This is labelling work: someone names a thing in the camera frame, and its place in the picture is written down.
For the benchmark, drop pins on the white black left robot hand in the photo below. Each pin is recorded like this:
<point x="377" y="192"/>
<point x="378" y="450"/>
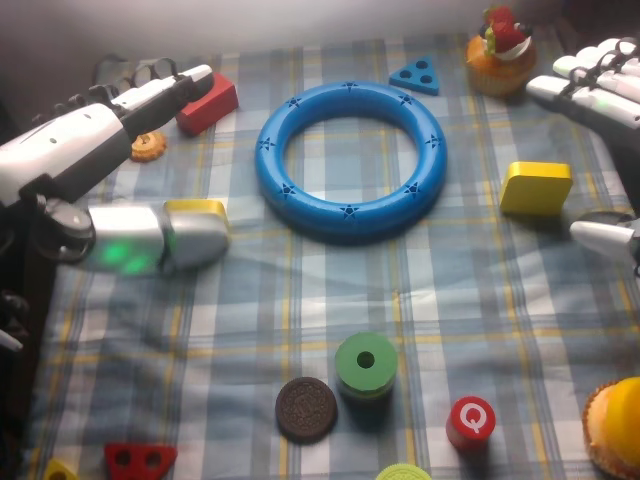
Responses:
<point x="60" y="145"/>

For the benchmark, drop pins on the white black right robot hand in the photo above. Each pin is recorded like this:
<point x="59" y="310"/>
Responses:
<point x="600" y="97"/>

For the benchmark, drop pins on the yellow square block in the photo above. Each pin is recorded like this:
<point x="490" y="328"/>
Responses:
<point x="197" y="206"/>
<point x="535" y="190"/>

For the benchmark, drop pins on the toy cupcake with strawberry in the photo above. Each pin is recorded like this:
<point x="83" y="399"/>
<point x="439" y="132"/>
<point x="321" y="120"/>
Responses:
<point x="500" y="65"/>

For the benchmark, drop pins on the red rectangular block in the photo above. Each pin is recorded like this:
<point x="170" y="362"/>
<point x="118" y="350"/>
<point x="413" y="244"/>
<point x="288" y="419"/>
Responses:
<point x="210" y="105"/>

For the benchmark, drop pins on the blue triangle block with holes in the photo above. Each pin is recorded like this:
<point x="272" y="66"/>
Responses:
<point x="417" y="82"/>

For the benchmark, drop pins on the red triangle block with holes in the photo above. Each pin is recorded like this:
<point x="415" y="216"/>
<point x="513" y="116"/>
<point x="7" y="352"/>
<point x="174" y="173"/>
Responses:
<point x="140" y="461"/>

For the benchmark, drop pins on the small yellow block with hole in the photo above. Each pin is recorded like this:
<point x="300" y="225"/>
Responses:
<point x="59" y="472"/>

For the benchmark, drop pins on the orange toy cupcake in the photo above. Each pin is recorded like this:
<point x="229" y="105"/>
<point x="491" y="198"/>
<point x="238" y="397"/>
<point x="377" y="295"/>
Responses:
<point x="617" y="430"/>

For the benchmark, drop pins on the brown round biscuit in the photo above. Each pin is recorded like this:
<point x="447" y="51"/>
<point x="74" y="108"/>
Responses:
<point x="148" y="146"/>

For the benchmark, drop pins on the blue plaid table cloth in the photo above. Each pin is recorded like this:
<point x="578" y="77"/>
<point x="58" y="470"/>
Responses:
<point x="450" y="310"/>

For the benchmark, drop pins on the red cylinder with letter Q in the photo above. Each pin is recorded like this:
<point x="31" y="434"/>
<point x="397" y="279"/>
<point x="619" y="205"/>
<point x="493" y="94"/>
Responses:
<point x="470" y="424"/>

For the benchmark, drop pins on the chocolate sandwich cookie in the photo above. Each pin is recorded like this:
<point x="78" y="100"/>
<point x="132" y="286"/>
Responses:
<point x="305" y="409"/>

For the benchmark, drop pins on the green cylinder with hole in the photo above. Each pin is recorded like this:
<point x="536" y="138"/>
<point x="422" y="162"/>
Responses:
<point x="365" y="372"/>

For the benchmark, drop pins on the green sandwich cookie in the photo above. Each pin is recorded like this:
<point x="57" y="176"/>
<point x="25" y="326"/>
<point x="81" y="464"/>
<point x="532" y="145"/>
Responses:
<point x="402" y="473"/>

